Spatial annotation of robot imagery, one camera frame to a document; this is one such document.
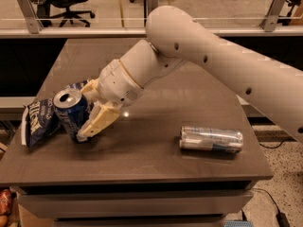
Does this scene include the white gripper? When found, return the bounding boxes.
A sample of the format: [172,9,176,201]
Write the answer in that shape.
[77,60,144,142]

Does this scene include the blue pepsi can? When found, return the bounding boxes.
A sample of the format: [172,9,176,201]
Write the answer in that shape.
[53,88,90,143]

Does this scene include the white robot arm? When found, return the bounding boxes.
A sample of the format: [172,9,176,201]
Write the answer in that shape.
[78,6,303,142]

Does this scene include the blue chip bag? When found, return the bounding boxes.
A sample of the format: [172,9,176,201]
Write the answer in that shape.
[21,80,88,148]

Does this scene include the silver energy drink can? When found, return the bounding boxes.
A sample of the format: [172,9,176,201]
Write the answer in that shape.
[179,126,243,153]

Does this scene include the red snack bag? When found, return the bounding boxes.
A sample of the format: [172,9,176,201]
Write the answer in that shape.
[0,189,12,215]

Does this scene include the black office chair left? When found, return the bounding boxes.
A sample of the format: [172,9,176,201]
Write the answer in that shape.
[30,0,95,27]

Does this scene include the grey drawer cabinet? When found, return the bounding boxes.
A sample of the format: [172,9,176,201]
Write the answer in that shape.
[18,188,253,227]

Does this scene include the glass railing panel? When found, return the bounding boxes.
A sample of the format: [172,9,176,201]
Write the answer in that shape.
[0,0,303,30]

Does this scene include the metal bracket left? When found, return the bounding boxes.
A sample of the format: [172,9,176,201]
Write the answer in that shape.
[17,0,43,34]

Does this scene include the metal bracket right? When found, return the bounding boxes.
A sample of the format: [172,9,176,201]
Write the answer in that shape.
[260,0,286,32]

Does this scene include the black floor cable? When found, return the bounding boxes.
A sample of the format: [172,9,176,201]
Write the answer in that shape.
[252,137,303,227]

